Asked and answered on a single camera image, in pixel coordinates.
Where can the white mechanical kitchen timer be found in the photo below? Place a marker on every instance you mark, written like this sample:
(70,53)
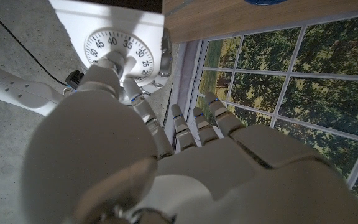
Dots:
(110,28)

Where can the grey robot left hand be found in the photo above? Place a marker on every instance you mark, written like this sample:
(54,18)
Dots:
(228,180)

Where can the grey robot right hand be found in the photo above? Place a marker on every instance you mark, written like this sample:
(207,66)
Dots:
(166,56)

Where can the printed window scene backdrop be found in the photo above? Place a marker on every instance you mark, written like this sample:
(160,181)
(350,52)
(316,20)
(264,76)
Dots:
(291,77)

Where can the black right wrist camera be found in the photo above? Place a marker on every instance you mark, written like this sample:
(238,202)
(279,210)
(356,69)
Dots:
(74,79)

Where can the dark blue ceramic mug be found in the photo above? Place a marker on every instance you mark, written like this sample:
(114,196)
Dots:
(264,2)

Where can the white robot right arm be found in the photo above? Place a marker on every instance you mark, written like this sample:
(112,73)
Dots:
(17,91)

